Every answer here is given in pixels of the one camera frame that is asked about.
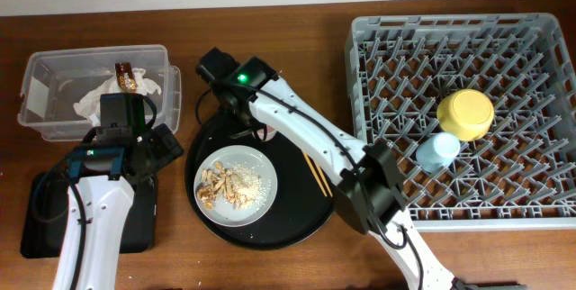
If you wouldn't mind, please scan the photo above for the food scraps and rice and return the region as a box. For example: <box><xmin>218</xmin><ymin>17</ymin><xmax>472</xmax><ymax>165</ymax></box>
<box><xmin>196</xmin><ymin>161</ymin><xmax>266</xmax><ymax>210</ymax></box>

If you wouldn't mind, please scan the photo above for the yellow plastic bowl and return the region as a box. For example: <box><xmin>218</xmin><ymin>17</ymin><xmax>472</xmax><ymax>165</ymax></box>
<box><xmin>436</xmin><ymin>89</ymin><xmax>495</xmax><ymax>141</ymax></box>

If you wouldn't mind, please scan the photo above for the gold brown snack wrapper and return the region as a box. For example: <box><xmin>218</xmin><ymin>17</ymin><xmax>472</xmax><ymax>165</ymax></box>
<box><xmin>115</xmin><ymin>62</ymin><xmax>138</xmax><ymax>93</ymax></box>

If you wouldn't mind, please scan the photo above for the black rectangular waste tray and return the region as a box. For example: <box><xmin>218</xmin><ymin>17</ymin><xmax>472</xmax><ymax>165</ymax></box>
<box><xmin>20</xmin><ymin>173</ymin><xmax>158</xmax><ymax>258</ymax></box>

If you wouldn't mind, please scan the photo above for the grey round plate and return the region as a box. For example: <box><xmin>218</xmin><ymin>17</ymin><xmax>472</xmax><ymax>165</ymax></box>
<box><xmin>193</xmin><ymin>145</ymin><xmax>278</xmax><ymax>227</ymax></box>

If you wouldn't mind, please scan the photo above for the light blue plastic cup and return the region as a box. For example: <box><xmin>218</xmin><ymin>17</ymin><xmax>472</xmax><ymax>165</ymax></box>
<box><xmin>416</xmin><ymin>132</ymin><xmax>461</xmax><ymax>173</ymax></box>

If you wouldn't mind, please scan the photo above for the white paper napkin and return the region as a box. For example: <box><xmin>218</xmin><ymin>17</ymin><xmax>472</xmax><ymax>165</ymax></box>
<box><xmin>73</xmin><ymin>67</ymin><xmax>163</xmax><ymax>127</ymax></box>

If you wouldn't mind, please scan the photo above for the round black serving tray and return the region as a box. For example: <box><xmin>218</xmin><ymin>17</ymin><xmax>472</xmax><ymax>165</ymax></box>
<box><xmin>184</xmin><ymin>110</ymin><xmax>333</xmax><ymax>250</ymax></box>

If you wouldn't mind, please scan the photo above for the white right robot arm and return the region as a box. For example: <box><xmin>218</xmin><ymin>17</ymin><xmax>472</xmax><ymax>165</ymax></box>
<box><xmin>196</xmin><ymin>48</ymin><xmax>462</xmax><ymax>289</ymax></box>

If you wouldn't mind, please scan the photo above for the wooden chopstick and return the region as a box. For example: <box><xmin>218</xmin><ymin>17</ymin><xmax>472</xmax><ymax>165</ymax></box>
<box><xmin>302</xmin><ymin>152</ymin><xmax>328</xmax><ymax>197</ymax></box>
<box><xmin>312</xmin><ymin>160</ymin><xmax>333</xmax><ymax>197</ymax></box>

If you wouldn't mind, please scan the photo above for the grey dishwasher rack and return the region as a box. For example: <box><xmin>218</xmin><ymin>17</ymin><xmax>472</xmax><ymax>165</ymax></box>
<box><xmin>345</xmin><ymin>13</ymin><xmax>575</xmax><ymax>231</ymax></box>

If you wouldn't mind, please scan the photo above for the clear plastic waste bin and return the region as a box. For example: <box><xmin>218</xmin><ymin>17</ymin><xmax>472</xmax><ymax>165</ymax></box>
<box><xmin>17</xmin><ymin>44</ymin><xmax>182</xmax><ymax>141</ymax></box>

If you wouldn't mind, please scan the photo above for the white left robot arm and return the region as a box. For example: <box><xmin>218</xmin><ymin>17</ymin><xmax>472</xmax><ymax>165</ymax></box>
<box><xmin>53</xmin><ymin>93</ymin><xmax>184</xmax><ymax>289</ymax></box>

